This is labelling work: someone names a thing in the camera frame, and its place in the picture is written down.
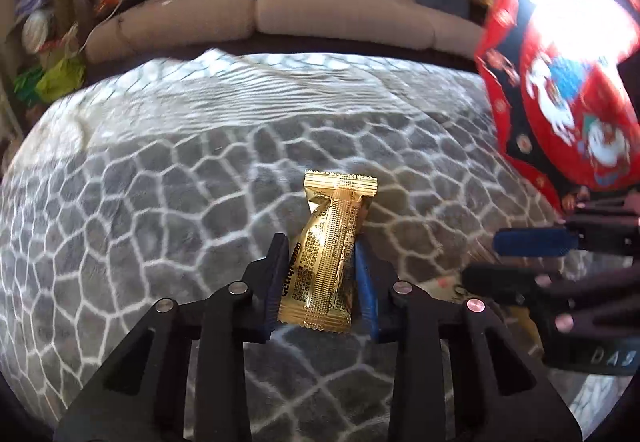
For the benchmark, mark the red octagonal festive tin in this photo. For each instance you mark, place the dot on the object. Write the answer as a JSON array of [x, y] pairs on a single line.
[[560, 87]]

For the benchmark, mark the white fan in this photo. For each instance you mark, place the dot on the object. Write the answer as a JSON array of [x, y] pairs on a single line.
[[37, 29]]

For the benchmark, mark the green plastic bag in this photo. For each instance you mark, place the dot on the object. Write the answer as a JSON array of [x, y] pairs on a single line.
[[62, 79]]

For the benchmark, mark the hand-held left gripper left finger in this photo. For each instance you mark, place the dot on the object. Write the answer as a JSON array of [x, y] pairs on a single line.
[[269, 294]]

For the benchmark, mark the gold foil snack packet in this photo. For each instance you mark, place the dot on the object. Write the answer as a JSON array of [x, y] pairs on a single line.
[[325, 252]]

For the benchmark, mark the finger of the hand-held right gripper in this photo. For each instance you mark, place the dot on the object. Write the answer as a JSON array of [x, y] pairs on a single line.
[[530, 241], [500, 279]]

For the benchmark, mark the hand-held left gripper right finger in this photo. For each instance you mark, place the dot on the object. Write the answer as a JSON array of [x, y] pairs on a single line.
[[365, 294]]

